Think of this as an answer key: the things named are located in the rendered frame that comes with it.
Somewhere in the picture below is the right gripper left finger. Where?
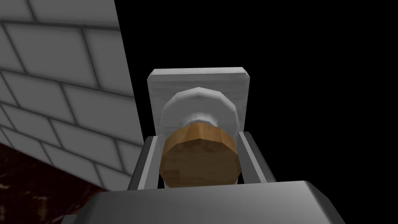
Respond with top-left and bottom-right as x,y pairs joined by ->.
127,136 -> 161,191

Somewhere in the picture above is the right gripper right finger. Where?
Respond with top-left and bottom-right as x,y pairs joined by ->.
237,131 -> 277,184

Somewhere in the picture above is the black door leaf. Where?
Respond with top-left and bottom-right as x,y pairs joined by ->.
114,0 -> 398,220

